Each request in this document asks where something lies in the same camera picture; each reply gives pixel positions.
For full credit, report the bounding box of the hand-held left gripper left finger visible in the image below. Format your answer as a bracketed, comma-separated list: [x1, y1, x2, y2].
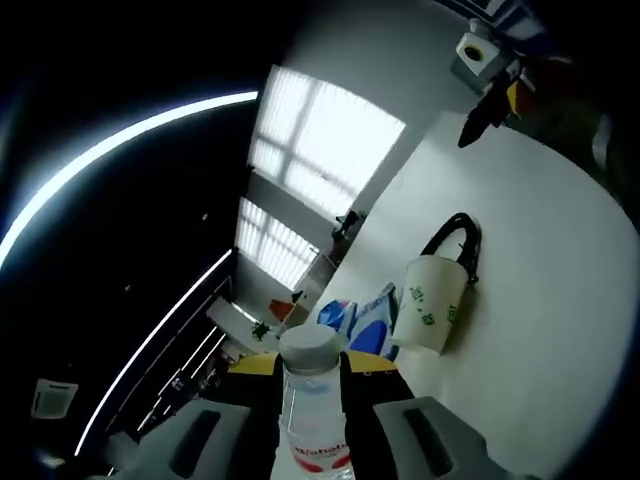
[107, 349, 281, 480]

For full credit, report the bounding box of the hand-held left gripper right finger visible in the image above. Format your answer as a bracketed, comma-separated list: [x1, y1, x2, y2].
[339, 348, 524, 480]

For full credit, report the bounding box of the clear water bottle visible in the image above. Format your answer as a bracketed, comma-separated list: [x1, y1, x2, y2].
[269, 324, 356, 480]

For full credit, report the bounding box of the wet wipes pack blue lid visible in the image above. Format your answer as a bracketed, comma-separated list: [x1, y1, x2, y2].
[347, 282, 401, 362]

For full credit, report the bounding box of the black cable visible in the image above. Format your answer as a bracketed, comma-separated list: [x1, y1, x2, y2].
[418, 212, 485, 287]

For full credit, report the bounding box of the paper cup with green print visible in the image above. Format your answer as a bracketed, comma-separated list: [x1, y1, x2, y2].
[388, 256, 470, 357]

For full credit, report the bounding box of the long curved ceiling light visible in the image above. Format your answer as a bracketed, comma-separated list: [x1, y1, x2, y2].
[74, 248, 234, 457]
[0, 91, 260, 269]

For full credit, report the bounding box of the ceiling air conditioner unit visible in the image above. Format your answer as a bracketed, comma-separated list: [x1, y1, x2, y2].
[30, 378, 80, 420]

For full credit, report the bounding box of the orange object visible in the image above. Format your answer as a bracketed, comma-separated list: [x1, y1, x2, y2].
[269, 298, 296, 321]

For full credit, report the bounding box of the window with white blinds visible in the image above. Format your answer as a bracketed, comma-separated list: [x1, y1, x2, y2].
[247, 64, 407, 221]
[233, 196, 321, 291]

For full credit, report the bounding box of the dark bag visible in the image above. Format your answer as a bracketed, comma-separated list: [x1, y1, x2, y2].
[333, 209, 365, 241]

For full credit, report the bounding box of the white low cabinet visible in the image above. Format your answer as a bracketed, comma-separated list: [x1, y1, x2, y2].
[304, 252, 346, 301]

